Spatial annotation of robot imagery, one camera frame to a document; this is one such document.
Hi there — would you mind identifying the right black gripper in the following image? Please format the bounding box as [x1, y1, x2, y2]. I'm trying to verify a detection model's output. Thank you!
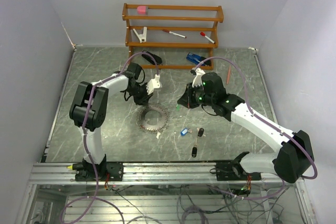
[177, 81, 215, 109]

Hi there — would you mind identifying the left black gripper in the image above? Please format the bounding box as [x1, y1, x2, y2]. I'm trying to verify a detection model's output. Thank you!
[128, 82, 154, 107]

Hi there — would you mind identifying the large metal keyring chain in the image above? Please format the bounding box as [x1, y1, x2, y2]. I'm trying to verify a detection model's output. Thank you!
[136, 104, 170, 134]

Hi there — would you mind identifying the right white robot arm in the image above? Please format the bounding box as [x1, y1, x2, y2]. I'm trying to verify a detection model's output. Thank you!
[177, 70, 314, 183]

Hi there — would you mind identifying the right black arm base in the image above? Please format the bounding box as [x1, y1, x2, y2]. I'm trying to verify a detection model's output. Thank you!
[209, 161, 261, 181]

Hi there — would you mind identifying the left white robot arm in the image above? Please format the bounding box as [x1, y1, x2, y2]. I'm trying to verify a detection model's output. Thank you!
[69, 63, 152, 180]

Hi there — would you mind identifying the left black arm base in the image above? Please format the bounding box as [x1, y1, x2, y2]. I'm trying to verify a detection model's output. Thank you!
[72, 161, 124, 182]

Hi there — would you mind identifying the blue key tag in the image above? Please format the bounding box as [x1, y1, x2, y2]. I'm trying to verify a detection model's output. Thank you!
[180, 128, 189, 136]

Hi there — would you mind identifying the black key fob upper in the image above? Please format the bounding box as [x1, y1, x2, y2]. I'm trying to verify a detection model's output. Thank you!
[197, 128, 204, 137]

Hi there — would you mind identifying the black key fob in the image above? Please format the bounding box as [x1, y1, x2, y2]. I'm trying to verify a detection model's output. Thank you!
[197, 128, 204, 137]
[191, 146, 197, 157]

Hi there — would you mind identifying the black stapler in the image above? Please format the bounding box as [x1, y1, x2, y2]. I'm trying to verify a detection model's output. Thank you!
[141, 50, 163, 65]

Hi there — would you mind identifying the blue stapler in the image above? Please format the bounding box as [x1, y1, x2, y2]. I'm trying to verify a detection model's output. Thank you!
[186, 52, 212, 66]

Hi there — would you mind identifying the orange pencil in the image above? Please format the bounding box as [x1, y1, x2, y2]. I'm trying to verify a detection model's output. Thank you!
[226, 65, 232, 85]

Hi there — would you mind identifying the black key fob lower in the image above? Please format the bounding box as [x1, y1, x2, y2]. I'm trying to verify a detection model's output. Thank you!
[191, 146, 197, 157]

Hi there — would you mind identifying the white plastic clip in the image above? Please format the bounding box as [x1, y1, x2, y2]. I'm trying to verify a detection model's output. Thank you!
[132, 27, 148, 43]

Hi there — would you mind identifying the red tipped white marker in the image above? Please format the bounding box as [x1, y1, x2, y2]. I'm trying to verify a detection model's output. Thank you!
[200, 32, 215, 44]

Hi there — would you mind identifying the red capped white marker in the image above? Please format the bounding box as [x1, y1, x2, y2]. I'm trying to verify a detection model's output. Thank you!
[162, 29, 187, 39]

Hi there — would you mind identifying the wooden three-tier shelf rack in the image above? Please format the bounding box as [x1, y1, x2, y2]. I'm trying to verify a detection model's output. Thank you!
[122, 3, 224, 57]

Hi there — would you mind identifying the pink eraser block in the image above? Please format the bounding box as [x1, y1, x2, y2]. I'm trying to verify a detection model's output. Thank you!
[136, 5, 148, 15]

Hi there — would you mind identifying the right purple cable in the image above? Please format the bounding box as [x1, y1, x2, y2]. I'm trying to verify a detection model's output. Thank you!
[194, 56, 318, 180]

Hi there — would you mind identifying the purple cable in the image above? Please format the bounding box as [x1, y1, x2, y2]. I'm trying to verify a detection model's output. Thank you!
[194, 56, 318, 180]
[81, 52, 161, 183]

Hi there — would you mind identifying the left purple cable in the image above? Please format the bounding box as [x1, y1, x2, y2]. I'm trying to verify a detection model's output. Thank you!
[81, 52, 161, 183]

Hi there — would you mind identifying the aluminium mounting rail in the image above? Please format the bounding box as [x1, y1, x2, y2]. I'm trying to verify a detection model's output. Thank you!
[28, 161, 305, 185]

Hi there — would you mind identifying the purple cable loop below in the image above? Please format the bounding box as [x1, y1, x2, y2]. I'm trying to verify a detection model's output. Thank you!
[59, 171, 125, 224]

